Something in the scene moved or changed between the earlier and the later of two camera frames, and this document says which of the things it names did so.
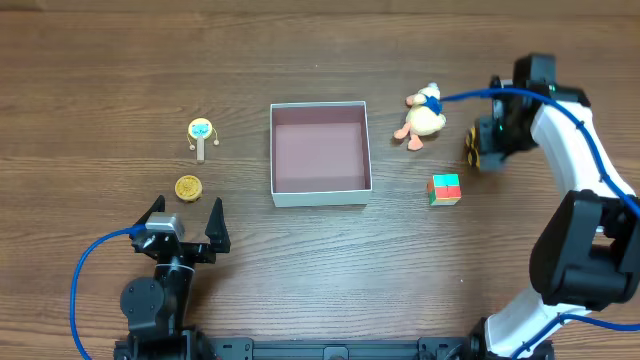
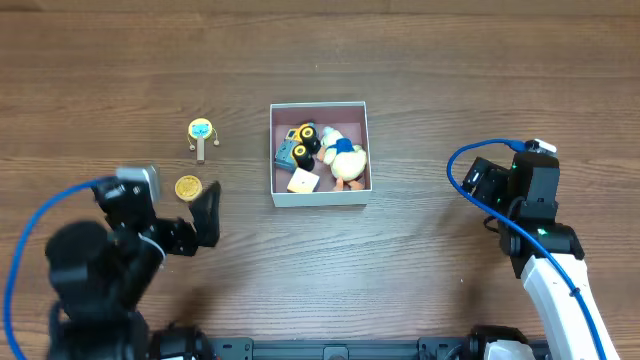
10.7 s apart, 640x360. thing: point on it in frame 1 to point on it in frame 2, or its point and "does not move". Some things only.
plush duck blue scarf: [423, 117] to [346, 160]
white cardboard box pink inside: [320, 154] does not move
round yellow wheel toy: [188, 188] does not move
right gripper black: [484, 150] to [484, 177]
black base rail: [338, 348] does not move
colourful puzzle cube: [444, 189] to [303, 181]
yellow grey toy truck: [472, 149] to [298, 148]
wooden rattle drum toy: [200, 129] does not move
